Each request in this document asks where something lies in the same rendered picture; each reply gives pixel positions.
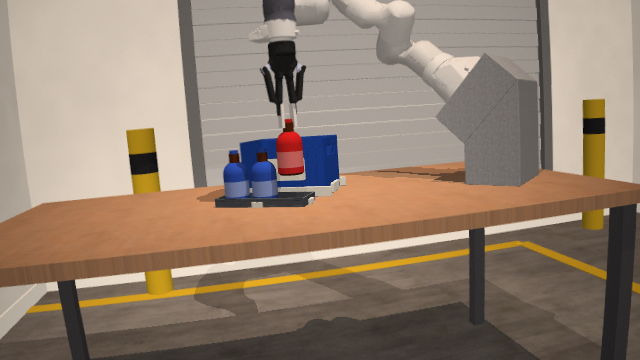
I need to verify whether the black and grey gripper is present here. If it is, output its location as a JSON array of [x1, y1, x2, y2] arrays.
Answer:
[[260, 41, 306, 128]]

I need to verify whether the red labeled bottle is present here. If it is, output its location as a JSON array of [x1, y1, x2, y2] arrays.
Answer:
[[276, 119, 304, 176]]

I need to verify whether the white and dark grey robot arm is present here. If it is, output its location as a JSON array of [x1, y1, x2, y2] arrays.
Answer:
[[248, 0, 480, 103]]

